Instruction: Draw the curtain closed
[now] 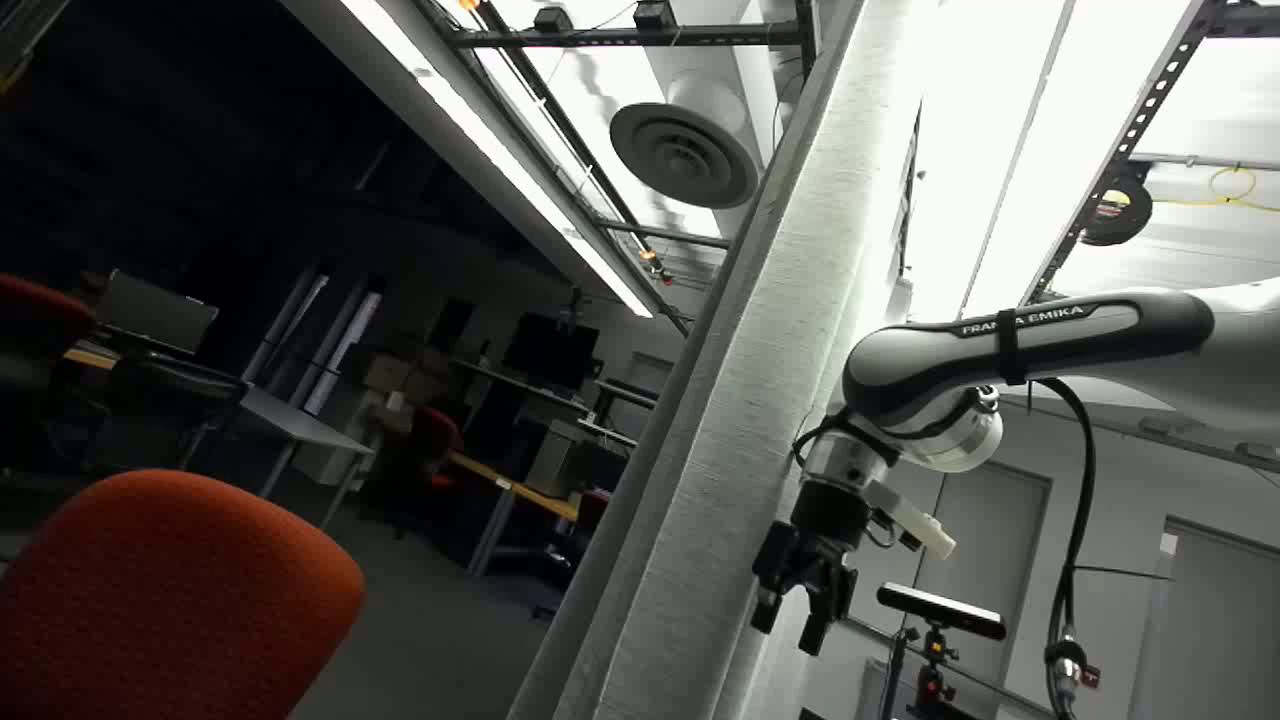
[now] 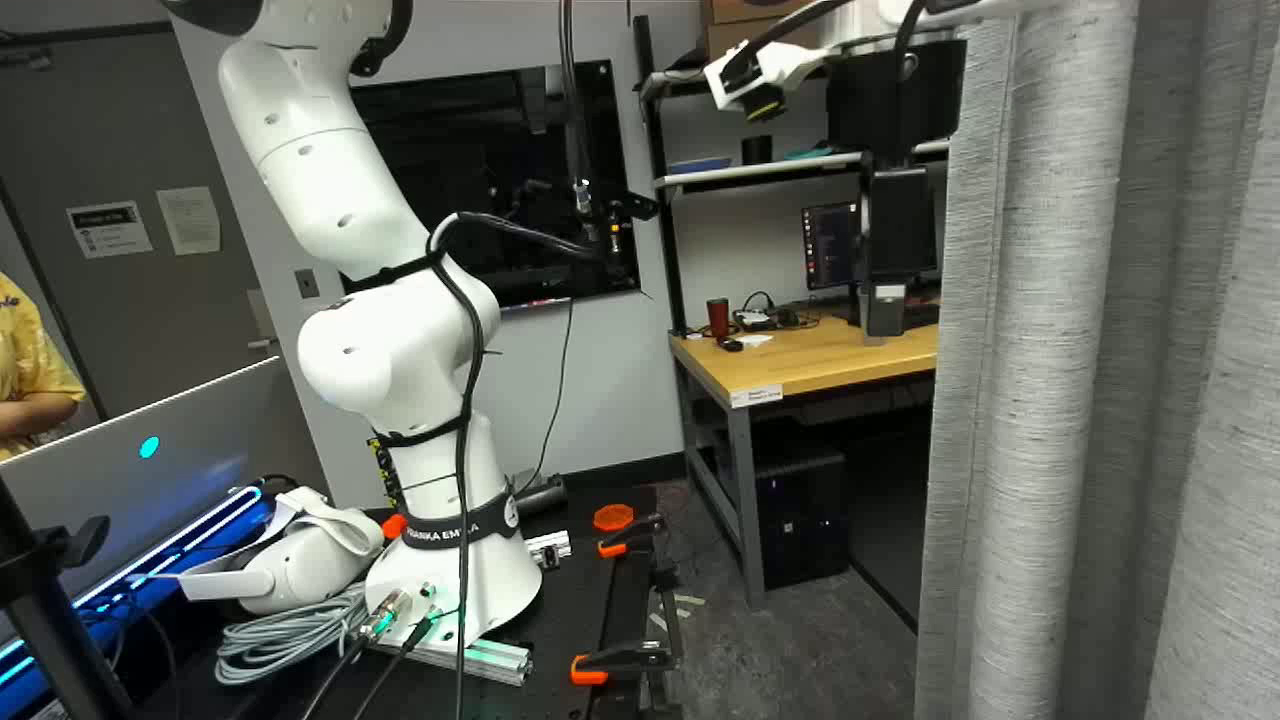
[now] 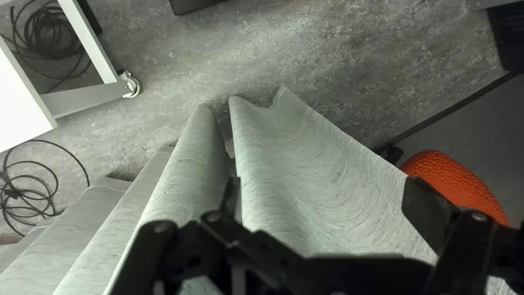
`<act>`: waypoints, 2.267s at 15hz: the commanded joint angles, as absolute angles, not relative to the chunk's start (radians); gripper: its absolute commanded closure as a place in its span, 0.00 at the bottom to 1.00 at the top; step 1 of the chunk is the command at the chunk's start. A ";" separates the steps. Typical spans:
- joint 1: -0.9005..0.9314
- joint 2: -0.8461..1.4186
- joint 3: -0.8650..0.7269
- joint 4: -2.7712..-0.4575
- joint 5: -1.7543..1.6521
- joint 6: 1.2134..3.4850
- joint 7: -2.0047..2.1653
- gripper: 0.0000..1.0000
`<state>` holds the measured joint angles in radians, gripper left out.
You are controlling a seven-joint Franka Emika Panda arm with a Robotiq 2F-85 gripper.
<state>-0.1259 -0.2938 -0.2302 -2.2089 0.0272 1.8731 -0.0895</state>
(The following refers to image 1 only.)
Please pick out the wooden edged work table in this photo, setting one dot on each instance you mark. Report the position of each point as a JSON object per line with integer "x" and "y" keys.
{"x": 520, "y": 490}

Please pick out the orange fabric office chair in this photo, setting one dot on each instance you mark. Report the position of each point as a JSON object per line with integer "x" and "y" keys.
{"x": 161, "y": 601}

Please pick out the black perforated ceiling rail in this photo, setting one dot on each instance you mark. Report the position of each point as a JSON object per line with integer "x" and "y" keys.
{"x": 1147, "y": 103}

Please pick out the small white door sign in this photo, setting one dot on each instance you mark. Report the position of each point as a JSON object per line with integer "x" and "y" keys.
{"x": 1169, "y": 546}

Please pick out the small red wall sign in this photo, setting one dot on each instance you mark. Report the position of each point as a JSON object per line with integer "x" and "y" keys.
{"x": 1095, "y": 678}

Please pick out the round ceiling air vent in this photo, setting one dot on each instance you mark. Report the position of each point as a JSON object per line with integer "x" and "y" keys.
{"x": 680, "y": 155}

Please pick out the dark desk monitor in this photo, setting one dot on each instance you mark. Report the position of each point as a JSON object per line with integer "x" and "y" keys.
{"x": 155, "y": 314}

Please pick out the red black camera tripod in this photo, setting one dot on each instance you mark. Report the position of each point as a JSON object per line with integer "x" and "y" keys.
{"x": 932, "y": 682}

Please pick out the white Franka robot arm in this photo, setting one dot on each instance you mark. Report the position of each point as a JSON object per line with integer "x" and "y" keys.
{"x": 1052, "y": 334}

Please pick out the small red chair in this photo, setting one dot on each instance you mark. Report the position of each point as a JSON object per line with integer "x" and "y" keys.
{"x": 439, "y": 432}

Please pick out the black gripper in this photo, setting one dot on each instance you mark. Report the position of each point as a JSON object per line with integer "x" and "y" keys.
{"x": 835, "y": 519}

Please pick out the black computer monitor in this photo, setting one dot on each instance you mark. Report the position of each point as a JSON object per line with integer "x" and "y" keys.
{"x": 550, "y": 348}

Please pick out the black ceiling crossbar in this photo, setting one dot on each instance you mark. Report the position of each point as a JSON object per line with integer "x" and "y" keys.
{"x": 627, "y": 36}

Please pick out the red office chair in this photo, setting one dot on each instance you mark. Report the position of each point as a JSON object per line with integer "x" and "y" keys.
{"x": 41, "y": 309}

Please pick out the black stereo camera bar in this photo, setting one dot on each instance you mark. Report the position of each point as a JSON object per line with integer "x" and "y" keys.
{"x": 940, "y": 610}

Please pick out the grey door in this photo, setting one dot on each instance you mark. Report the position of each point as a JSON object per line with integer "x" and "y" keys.
{"x": 994, "y": 563}
{"x": 1220, "y": 624}

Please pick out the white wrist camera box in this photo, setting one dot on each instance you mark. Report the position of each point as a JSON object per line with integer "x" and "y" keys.
{"x": 920, "y": 524}

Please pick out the grey office desk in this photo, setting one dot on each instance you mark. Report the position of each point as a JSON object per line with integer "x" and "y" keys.
{"x": 300, "y": 426}

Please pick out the long ceiling light strip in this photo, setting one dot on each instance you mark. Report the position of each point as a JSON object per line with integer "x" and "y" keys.
{"x": 507, "y": 146}

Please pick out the white ceiling light panel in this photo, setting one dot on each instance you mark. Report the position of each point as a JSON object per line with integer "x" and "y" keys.
{"x": 1014, "y": 134}

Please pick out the grey white curtain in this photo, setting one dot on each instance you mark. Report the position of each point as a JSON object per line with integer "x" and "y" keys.
{"x": 747, "y": 400}

